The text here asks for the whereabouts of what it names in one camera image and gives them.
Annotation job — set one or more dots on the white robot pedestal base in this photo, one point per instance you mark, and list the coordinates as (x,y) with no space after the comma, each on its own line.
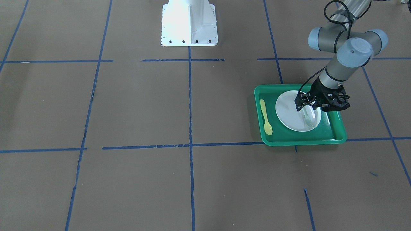
(189,23)

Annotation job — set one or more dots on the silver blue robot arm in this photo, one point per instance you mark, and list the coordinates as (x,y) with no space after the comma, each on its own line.
(351,50)

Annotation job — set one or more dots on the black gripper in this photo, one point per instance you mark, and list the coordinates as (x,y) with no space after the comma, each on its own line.
(319,89)

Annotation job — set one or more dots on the white round plate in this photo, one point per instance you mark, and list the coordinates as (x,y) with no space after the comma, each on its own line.
(288,115)

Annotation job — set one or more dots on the green plastic tray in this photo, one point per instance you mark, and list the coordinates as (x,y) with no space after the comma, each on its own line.
(331,129)

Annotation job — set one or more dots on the yellow plastic spoon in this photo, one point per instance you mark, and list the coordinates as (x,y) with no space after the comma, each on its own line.
(266,125)

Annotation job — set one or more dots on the clear plastic fork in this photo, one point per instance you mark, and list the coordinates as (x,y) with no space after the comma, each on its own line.
(309,117)

